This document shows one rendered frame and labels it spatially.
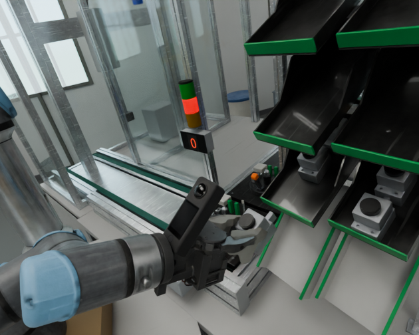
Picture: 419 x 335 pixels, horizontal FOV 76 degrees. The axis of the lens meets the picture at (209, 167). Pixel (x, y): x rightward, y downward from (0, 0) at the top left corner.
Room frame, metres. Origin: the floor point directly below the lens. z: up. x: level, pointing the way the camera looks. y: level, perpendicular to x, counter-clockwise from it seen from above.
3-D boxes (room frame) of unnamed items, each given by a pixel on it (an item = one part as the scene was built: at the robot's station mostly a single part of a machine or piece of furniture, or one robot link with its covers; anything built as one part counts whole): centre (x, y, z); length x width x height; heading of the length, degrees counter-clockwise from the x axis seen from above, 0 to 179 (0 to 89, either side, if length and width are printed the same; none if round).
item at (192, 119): (0.91, 0.02, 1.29); 0.05 x 0.05 x 0.05
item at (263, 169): (0.86, -0.21, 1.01); 0.24 x 0.24 x 0.13; 42
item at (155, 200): (0.92, 0.16, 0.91); 0.84 x 0.28 x 0.10; 42
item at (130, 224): (0.79, 0.28, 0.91); 0.89 x 0.06 x 0.11; 42
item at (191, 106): (0.91, 0.02, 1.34); 0.05 x 0.05 x 0.05
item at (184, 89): (0.91, 0.02, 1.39); 0.05 x 0.05 x 0.05
